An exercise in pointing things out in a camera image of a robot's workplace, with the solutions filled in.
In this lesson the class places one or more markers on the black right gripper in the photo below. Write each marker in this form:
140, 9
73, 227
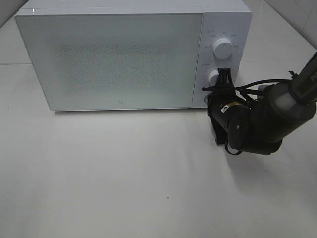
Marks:
222, 105

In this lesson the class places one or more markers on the white timer knob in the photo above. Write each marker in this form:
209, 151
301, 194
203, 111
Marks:
212, 77

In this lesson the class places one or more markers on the white microwave door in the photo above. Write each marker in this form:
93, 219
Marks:
105, 62

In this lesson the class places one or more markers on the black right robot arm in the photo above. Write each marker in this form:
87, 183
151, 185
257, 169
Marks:
255, 118

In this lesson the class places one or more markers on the upper white power knob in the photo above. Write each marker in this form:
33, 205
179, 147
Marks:
222, 47

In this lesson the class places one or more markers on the white microwave oven body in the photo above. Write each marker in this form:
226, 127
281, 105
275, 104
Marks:
229, 18

